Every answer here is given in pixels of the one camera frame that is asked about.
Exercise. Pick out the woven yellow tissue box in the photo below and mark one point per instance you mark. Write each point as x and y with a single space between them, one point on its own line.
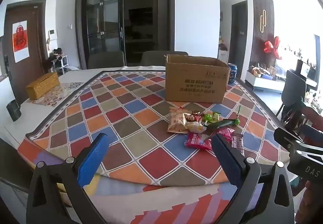
43 85

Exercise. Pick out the dark slatted wall panel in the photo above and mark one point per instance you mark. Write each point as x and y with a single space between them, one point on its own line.
257 45

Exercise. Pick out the small red-and-white snack packet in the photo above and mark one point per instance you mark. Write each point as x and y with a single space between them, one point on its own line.
193 117

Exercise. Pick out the red paper-cut door poster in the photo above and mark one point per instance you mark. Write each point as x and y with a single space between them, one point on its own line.
20 42

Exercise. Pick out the red balloon decoration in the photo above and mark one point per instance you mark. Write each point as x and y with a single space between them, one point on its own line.
271 46

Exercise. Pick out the grey dining chair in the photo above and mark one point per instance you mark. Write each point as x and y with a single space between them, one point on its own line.
161 57
106 60

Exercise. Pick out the dark side chair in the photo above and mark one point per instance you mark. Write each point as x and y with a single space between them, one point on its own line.
294 87

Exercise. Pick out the white low cabinet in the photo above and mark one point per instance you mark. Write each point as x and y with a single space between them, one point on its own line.
265 84

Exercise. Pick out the black range hood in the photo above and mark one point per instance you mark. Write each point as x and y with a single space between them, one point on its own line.
140 17

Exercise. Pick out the maroon snack packet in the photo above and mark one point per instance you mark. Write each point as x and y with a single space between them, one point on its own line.
237 145

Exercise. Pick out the small pink snack packet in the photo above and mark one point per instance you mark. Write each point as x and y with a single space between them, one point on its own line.
226 133

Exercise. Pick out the floral placemat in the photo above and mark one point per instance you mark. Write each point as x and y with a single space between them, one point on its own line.
60 92

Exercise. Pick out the black mug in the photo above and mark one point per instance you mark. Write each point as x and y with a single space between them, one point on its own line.
13 111

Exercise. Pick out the gold wall ornament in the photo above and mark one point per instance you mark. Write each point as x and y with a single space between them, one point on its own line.
263 21

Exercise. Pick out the white intercom panel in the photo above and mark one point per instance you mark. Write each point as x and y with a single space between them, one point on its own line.
52 35

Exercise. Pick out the dark interior door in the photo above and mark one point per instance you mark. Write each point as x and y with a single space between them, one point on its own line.
239 37

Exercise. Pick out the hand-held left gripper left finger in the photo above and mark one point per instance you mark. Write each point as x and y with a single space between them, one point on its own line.
93 161

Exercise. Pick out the white small shelf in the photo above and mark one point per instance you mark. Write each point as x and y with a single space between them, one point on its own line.
63 63

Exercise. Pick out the white storage box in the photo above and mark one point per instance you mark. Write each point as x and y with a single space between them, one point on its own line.
223 57

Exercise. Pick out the brown cardboard box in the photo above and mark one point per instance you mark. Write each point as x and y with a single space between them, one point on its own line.
196 82

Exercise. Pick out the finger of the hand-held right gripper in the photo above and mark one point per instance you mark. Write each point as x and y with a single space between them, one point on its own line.
290 142
313 133

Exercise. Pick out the colourful checkered tablecloth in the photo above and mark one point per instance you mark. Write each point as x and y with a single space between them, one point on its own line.
126 125

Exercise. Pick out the pale yellow snack packet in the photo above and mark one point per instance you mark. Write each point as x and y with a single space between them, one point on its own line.
194 127

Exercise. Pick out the red snack packet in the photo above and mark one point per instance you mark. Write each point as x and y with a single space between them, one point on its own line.
198 141

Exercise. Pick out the dark desk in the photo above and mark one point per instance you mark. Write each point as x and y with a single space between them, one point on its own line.
306 72

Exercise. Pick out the person's right hand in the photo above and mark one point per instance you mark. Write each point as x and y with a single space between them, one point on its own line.
311 206

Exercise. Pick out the dark stuffed toy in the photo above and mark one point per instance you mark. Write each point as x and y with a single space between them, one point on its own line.
56 53

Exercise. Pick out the blue soda can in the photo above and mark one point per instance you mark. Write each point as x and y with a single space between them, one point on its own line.
232 74

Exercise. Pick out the clutter of small boxes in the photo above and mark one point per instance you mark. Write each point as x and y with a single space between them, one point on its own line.
262 70

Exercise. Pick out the beige snack packet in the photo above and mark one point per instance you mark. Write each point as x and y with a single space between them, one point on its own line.
176 120

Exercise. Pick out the brown entrance door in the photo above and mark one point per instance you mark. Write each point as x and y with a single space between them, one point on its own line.
32 62

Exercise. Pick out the dark sliding glass door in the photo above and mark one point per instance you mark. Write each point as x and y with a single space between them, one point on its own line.
106 17

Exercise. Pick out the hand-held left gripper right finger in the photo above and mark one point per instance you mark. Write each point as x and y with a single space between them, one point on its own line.
227 161

